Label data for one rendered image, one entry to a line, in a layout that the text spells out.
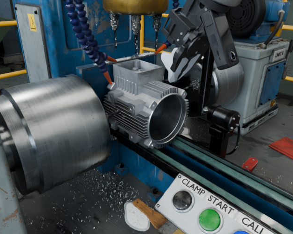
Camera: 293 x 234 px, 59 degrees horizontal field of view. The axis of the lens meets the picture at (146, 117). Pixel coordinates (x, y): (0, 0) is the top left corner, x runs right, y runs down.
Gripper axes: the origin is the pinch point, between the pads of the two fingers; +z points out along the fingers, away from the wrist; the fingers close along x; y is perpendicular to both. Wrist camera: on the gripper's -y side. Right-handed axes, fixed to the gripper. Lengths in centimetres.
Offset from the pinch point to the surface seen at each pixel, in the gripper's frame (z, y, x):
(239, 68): 8.8, 2.3, -42.6
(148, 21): 310, 400, -459
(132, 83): 13.2, 11.5, -0.8
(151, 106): 10.8, 1.3, 1.0
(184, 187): -2.0, -21.0, 18.3
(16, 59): 349, 377, -109
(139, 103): 13.1, 4.6, 1.9
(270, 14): -4, 14, -68
